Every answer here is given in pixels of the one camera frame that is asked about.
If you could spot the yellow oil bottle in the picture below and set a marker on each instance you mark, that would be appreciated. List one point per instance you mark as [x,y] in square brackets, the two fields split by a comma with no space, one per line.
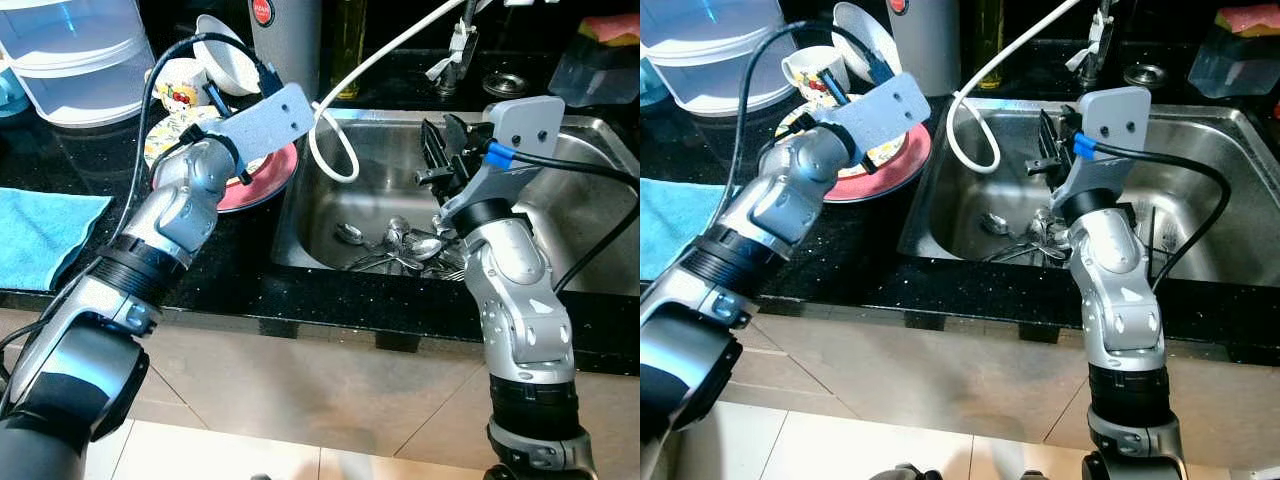
[990,45]
[350,50]

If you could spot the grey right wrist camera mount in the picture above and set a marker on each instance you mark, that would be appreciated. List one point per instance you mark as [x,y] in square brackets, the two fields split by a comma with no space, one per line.
[1120,115]
[530,125]

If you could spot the chrome faucet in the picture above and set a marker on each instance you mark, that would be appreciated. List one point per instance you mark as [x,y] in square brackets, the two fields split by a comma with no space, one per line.
[1090,60]
[452,70]

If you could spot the stainless steel sink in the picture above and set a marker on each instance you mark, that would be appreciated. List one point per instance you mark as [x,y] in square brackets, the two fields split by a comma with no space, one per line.
[380,180]
[960,190]

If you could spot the white bowl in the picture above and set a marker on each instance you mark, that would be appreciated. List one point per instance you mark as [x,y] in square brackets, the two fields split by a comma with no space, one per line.
[235,65]
[868,45]

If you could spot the grey thermos with red logo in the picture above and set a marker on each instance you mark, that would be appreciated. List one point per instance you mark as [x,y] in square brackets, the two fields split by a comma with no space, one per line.
[925,50]
[290,55]

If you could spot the pink yellow sponge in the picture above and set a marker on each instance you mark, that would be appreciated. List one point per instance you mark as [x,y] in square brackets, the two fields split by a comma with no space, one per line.
[612,30]
[1250,22]

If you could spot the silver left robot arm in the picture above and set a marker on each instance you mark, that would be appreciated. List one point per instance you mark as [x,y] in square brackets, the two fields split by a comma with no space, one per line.
[180,215]
[790,200]

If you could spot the white stacked food container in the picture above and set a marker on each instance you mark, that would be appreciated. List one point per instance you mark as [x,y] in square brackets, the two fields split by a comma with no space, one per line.
[710,45]
[70,55]

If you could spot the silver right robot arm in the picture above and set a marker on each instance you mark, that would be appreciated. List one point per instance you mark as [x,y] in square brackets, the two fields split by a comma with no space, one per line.
[520,300]
[1120,290]

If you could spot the white cartoon cat mug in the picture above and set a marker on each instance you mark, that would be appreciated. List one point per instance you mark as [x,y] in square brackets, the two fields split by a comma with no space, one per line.
[180,85]
[808,72]

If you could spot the blue towel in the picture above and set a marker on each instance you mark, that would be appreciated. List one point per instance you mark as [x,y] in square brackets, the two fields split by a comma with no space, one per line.
[670,235]
[45,240]

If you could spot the clear plastic tub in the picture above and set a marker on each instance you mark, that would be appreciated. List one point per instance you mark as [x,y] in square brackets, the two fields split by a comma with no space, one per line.
[600,75]
[1235,70]

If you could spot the pink patterned plate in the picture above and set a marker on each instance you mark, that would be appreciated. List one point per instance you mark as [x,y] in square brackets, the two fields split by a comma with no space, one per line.
[900,175]
[270,185]

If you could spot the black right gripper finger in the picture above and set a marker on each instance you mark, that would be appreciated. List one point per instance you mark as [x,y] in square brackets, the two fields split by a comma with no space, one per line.
[435,145]
[1068,130]
[460,140]
[1049,132]

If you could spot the round metal strainer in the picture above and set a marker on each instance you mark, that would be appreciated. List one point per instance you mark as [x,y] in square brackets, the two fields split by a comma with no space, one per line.
[1143,75]
[503,85]

